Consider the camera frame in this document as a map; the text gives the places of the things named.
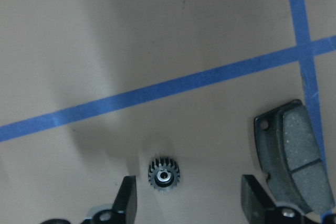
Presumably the black bearing gear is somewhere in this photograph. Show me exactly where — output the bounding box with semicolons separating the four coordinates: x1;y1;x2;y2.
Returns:
148;156;181;193

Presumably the black brake pad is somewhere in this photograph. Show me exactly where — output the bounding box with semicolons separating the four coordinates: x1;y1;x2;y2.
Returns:
254;99;335;215

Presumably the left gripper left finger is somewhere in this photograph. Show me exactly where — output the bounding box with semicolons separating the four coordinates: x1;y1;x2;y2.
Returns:
111;176;138;224

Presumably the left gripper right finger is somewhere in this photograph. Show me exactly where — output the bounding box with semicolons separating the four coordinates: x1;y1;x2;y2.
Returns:
240;175;276;223

